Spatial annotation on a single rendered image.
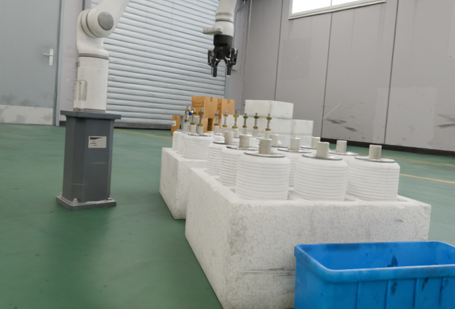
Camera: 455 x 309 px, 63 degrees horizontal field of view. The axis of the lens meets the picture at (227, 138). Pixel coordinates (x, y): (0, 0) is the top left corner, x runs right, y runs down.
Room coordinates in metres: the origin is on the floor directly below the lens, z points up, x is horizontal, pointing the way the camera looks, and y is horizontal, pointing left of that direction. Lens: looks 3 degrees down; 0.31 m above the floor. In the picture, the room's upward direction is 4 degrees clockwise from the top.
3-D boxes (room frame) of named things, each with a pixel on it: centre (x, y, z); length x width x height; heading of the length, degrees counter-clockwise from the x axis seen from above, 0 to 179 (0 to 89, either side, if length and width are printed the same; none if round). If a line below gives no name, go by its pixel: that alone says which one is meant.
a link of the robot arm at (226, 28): (1.44, 0.06, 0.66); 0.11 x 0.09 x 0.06; 139
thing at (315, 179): (0.71, -0.18, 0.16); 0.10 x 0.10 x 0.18
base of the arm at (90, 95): (1.21, 0.45, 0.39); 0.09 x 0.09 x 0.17; 43
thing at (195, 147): (1.20, 0.09, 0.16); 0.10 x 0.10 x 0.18
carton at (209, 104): (5.40, 0.37, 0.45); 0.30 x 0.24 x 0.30; 44
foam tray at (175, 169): (1.34, 0.01, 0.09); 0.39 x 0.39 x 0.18; 17
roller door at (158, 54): (7.09, 1.26, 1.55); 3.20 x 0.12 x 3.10; 133
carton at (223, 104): (5.66, 0.12, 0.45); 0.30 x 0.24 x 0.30; 40
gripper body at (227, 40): (1.45, 0.04, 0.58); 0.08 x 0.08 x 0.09
